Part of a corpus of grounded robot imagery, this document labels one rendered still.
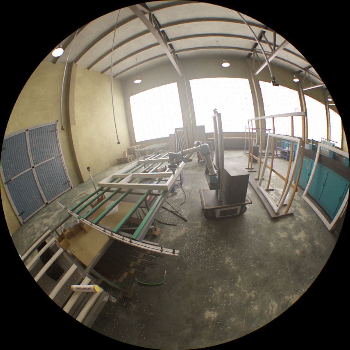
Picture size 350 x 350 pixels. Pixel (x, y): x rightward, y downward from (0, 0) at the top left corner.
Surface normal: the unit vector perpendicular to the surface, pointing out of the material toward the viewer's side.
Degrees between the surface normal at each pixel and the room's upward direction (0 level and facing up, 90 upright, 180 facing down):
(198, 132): 90
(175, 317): 0
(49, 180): 90
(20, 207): 90
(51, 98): 90
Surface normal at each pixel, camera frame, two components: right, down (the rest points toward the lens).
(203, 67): -0.25, 0.38
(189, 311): -0.14, -0.92
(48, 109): 0.96, -0.03
